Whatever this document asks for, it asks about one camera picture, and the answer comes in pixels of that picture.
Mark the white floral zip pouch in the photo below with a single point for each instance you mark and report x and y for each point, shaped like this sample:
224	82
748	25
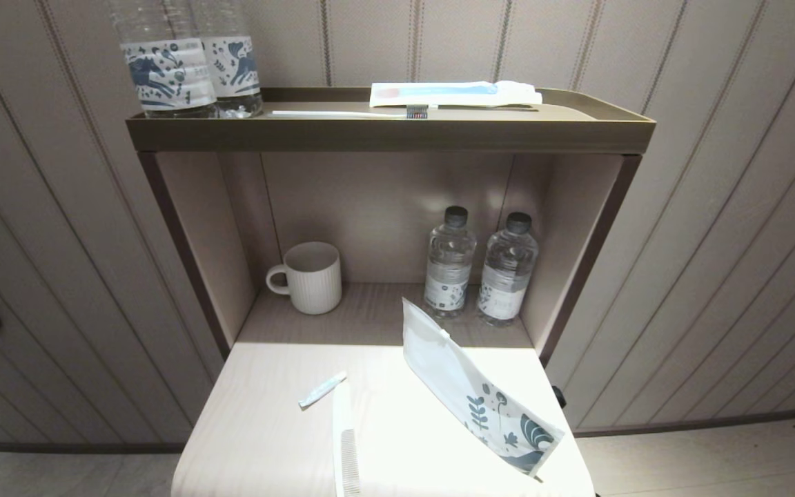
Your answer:
453	373

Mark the small white toothpaste tube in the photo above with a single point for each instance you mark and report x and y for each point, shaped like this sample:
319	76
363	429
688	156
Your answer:
321	390

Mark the small clear water bottle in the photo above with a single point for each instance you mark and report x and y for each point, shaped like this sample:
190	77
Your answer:
449	276
506	283

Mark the white ribbed mug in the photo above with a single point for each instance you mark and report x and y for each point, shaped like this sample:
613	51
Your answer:
315	279

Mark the brown metal shelf tray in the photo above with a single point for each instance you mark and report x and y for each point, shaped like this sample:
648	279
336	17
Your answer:
384	134

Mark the white toothbrush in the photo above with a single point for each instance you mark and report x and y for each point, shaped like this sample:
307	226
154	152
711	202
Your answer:
342	114

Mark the white wrapped blue toothbrush pack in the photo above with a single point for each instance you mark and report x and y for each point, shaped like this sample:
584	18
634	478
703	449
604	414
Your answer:
453	93

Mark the beige wooden shelf cabinet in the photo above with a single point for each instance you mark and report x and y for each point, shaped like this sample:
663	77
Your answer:
204	228

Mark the white comb in wrapper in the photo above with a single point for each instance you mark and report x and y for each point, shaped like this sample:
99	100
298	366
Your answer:
349	462

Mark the small black knob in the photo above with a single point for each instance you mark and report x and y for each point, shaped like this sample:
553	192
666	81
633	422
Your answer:
560	397

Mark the large bottle blue deer label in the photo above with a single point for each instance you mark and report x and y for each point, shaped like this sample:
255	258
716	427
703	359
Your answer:
163	76
235	65

